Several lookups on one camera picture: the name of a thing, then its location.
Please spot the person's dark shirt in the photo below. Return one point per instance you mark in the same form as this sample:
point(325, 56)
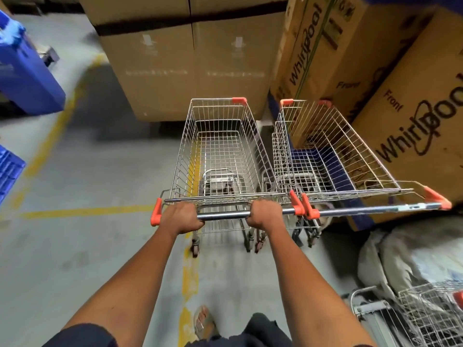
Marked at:
point(79, 337)

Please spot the blue plastic trash bin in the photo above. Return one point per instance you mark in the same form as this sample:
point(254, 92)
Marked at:
point(25, 79)

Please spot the person's left sandalled foot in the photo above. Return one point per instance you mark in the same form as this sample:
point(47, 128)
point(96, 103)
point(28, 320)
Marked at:
point(204, 321)

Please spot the person's right forearm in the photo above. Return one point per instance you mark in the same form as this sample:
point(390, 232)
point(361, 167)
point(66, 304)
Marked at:
point(314, 285)

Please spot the wooden pallet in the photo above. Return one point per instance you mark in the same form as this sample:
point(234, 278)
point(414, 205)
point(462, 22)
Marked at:
point(50, 55)

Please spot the large white woven sack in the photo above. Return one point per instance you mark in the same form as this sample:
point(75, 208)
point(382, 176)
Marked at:
point(416, 252)

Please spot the person's right hand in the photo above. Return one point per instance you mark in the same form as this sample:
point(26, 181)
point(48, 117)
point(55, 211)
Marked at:
point(266, 214)

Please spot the stack of blue plastic crates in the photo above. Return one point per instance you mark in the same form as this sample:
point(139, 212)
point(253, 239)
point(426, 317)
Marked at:
point(9, 169)

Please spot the person's left forearm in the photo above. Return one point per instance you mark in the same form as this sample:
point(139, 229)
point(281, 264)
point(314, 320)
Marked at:
point(130, 281)

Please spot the person's left hand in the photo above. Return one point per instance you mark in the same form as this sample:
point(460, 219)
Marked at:
point(181, 218)

